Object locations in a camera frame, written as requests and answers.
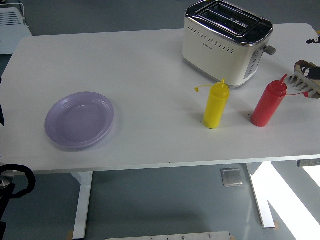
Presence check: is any cream toaster with chrome top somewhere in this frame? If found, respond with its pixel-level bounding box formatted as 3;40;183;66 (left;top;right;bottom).
181;0;277;88

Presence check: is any red squeeze bottle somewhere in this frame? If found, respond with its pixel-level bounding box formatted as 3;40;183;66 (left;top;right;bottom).
250;73;310;128

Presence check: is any yellow squeeze bottle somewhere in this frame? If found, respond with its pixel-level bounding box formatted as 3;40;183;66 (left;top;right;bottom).
194;78;230;130

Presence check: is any slice of brown bread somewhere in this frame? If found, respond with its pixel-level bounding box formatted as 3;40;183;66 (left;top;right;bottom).
294;59;320;76

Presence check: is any grey table control panel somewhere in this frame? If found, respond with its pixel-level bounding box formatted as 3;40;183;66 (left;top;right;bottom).
297;159;320;168

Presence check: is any metal toast rack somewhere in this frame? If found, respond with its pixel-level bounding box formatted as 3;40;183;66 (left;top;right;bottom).
289;71;320;100

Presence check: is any white table leg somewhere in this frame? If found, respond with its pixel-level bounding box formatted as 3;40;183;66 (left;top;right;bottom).
70;171;94;240
244;162;280;229

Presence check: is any purple plastic plate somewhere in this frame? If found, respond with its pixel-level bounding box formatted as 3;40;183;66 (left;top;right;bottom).
44;91;115;152

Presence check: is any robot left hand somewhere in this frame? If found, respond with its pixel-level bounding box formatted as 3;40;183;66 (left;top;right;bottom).
0;77;6;127

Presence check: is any white slatted heater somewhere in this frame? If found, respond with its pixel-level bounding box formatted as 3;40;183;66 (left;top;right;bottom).
0;2;33;55

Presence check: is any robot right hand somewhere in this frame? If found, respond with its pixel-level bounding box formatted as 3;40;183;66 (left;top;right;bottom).
301;34;320;81

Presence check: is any silver floor socket cover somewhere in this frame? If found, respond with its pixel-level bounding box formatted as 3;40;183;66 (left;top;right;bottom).
220;167;244;188

